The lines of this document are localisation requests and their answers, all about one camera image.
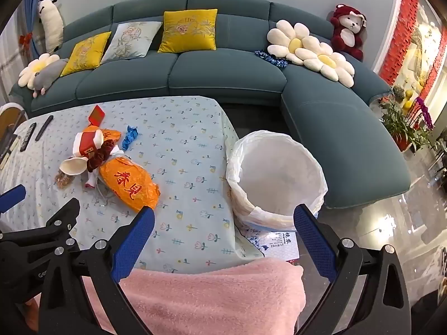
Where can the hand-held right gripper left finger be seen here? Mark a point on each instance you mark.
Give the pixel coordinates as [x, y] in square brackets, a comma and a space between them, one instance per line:
[134, 240]

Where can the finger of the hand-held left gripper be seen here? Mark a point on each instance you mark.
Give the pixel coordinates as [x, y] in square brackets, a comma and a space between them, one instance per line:
[64, 216]
[12, 197]

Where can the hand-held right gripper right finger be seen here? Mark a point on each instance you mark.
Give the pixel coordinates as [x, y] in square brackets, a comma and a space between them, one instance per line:
[314, 240]

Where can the trash bin with white liner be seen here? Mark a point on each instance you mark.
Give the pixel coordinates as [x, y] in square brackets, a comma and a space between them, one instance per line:
[279, 174]

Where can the white printed flat box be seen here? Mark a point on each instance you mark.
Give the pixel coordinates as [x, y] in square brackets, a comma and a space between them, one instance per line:
[279, 244]

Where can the brown fibre tuft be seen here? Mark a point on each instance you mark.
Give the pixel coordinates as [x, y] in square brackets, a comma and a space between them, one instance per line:
[65, 180]

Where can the pink and white wrapper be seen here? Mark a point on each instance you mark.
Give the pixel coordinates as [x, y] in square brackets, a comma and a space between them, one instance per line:
[90, 181]

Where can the large orange plastic bag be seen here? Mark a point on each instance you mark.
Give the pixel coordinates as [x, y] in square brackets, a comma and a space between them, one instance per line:
[129, 181]

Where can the black remote control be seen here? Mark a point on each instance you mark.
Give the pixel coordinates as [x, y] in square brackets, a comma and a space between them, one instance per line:
[28, 136]

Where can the dark red scrunchie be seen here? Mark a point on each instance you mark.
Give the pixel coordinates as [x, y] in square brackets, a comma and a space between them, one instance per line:
[101, 155]

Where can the round white wooden side table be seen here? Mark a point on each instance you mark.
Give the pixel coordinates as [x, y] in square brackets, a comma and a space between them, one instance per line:
[8, 118]

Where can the pink fleece cloth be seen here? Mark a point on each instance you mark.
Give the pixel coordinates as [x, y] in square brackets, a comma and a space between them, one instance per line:
[209, 296]

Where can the blue plastic bag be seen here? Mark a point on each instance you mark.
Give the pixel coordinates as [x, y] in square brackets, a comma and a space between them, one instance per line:
[130, 138]

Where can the light blue floral tablecloth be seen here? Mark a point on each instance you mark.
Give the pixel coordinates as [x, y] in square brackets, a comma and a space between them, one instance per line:
[181, 146]

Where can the flat red box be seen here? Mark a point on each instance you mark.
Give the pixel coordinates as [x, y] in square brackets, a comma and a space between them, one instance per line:
[96, 115]

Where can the grey plush toy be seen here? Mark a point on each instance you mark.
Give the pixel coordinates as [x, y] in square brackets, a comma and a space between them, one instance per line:
[50, 76]

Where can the white flower cushion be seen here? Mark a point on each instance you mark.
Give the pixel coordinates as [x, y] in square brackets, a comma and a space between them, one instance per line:
[328, 62]
[33, 71]
[293, 42]

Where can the green potted plant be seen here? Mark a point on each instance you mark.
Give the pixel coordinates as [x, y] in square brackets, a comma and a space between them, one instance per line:
[400, 125]

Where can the red curtain tie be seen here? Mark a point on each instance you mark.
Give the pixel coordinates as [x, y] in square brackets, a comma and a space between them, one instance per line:
[25, 42]

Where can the yellow embroidered cushion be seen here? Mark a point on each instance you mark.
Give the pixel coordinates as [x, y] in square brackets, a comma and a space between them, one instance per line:
[85, 54]
[188, 29]

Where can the purple orchid plant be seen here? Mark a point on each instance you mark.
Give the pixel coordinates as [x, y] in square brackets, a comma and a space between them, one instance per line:
[424, 111]

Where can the long white plush toy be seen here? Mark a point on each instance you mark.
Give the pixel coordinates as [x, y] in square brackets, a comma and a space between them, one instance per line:
[50, 24]

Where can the blue curtain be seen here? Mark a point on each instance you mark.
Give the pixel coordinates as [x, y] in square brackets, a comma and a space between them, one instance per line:
[29, 14]

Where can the teal corner sofa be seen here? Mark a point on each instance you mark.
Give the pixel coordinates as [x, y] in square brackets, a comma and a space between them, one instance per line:
[227, 76]

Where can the blue beaded mat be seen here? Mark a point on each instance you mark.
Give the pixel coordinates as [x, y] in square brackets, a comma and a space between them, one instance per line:
[270, 59]

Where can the pale blue embroidered cushion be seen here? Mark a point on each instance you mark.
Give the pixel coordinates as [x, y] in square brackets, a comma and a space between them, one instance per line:
[131, 40]

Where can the red monkey plush toy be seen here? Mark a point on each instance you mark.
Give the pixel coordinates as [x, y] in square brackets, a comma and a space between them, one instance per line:
[349, 29]

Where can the red framed wall mural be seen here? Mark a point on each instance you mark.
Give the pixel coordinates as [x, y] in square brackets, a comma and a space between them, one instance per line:
[405, 31]

